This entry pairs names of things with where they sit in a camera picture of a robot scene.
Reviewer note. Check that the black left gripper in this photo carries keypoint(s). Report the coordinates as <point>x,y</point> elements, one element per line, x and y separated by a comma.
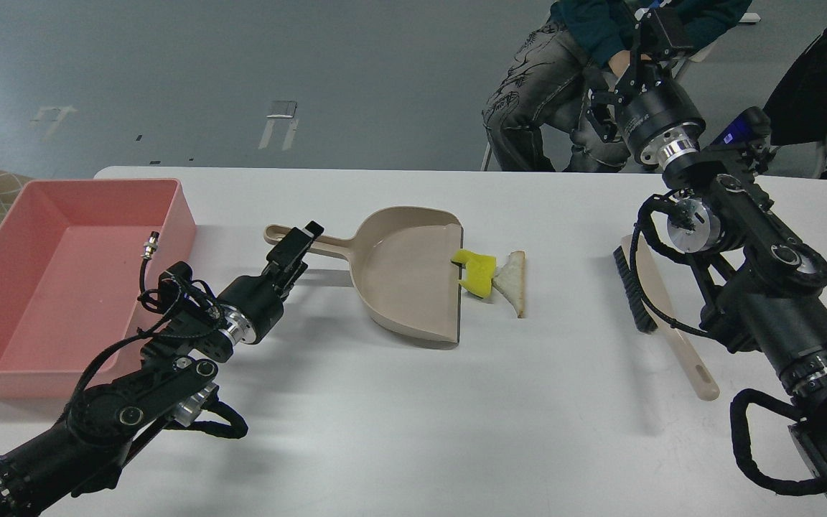
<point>259,300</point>

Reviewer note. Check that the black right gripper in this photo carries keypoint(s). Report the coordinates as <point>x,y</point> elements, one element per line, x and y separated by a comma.
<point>649,112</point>

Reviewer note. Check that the beige plastic dustpan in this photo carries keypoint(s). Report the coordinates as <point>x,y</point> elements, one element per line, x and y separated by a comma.
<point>400,264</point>

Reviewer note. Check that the yellow sponge piece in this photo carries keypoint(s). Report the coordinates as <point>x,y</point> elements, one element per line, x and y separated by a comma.
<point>478,272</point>

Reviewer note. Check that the white bread slice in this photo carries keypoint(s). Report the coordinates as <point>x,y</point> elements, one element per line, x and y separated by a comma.
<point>510,281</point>

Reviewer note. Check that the beige brush black bristles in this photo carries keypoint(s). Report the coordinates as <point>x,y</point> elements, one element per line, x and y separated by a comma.
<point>652,311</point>

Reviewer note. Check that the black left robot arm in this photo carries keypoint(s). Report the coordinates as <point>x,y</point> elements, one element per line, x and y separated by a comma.
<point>161,379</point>

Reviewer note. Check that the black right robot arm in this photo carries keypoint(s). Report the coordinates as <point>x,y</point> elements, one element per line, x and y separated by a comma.
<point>760,282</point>

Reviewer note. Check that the pink plastic bin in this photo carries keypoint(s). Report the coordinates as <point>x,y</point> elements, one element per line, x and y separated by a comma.
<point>70,259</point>

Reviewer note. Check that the seated person in jeans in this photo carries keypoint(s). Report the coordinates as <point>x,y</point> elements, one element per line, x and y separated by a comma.
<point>545,86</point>

